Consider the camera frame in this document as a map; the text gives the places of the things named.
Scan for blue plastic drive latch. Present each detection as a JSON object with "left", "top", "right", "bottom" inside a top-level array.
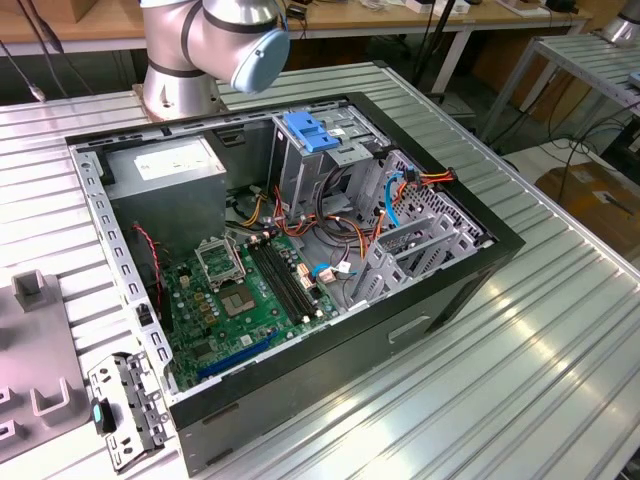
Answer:
[{"left": 282, "top": 112, "right": 342, "bottom": 155}]

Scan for black open PC case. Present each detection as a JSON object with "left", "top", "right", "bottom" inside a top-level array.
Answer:
[{"left": 64, "top": 91, "right": 526, "bottom": 476}]

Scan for grey power supply unit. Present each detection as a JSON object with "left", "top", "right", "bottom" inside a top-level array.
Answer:
[{"left": 102, "top": 135, "right": 229, "bottom": 261}]

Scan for blue expansion slot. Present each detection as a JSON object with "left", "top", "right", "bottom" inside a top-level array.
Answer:
[{"left": 197, "top": 329, "right": 279, "bottom": 381}]

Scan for metal optical drive cage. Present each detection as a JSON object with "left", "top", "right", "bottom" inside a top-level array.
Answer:
[{"left": 269, "top": 102, "right": 394, "bottom": 221}]

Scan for green motherboard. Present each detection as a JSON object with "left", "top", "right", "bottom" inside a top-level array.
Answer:
[{"left": 162, "top": 234, "right": 341, "bottom": 394}]

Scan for flat labelled cardboard box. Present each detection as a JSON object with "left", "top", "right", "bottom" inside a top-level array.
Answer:
[{"left": 534, "top": 162, "right": 640, "bottom": 251}]

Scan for black teal latch handle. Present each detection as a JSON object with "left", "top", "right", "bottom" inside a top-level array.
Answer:
[{"left": 91, "top": 398, "right": 117, "bottom": 437}]

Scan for white plug grey wires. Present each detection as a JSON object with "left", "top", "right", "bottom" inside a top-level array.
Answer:
[{"left": 312, "top": 259, "right": 359, "bottom": 286}]

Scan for metal card retention bracket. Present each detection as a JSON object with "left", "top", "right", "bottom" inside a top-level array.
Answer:
[{"left": 87, "top": 349, "right": 172, "bottom": 475}]

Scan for orange red disk power wire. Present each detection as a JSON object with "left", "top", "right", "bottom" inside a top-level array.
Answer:
[{"left": 357, "top": 167, "right": 457, "bottom": 266}]

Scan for black case fan red wire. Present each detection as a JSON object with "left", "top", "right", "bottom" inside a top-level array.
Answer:
[{"left": 127, "top": 223, "right": 174, "bottom": 334}]

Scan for brown cardboard box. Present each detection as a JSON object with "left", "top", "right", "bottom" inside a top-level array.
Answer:
[{"left": 519, "top": 52, "right": 596, "bottom": 126}]

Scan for black RAM slot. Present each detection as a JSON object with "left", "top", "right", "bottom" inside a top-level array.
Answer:
[
  {"left": 263, "top": 240, "right": 316, "bottom": 320},
  {"left": 249, "top": 243, "right": 303, "bottom": 324},
  {"left": 269, "top": 238, "right": 322, "bottom": 317},
  {"left": 256, "top": 242, "right": 309, "bottom": 322}
]

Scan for grey parts rack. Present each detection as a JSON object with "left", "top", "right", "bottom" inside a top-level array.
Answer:
[{"left": 0, "top": 269, "right": 96, "bottom": 464}]

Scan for CPU socket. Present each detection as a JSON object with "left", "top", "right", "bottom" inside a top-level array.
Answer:
[{"left": 217, "top": 282, "right": 259, "bottom": 319}]

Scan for metal disk bay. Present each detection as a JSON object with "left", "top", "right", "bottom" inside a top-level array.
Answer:
[{"left": 344, "top": 148, "right": 496, "bottom": 309}]

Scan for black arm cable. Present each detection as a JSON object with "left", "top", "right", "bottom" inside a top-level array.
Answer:
[{"left": 0, "top": 0, "right": 69, "bottom": 105}]

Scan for power supply wire bundle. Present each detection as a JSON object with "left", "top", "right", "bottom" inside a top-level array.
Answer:
[{"left": 224, "top": 182, "right": 374, "bottom": 251}]

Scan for metal socket cover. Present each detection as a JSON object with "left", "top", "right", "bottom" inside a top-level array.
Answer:
[{"left": 193, "top": 238, "right": 247, "bottom": 291}]

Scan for wooden desk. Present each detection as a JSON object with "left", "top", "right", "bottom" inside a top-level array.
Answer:
[{"left": 0, "top": 0, "right": 594, "bottom": 56}]

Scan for blue data wire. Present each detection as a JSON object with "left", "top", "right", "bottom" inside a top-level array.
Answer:
[{"left": 310, "top": 168, "right": 409, "bottom": 281}]

